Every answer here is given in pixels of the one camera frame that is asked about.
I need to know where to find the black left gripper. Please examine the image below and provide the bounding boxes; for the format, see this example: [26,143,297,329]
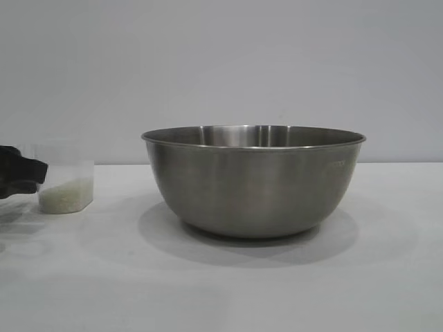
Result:
[0,145,49,201]

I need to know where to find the white rice grains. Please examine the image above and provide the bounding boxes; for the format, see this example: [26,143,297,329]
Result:
[38,178,95,213]

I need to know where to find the translucent plastic measuring cup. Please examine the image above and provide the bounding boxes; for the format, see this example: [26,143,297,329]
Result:
[19,141,96,213]

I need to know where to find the stainless steel mixing bowl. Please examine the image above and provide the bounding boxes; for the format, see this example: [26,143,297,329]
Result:
[141,124,367,240]

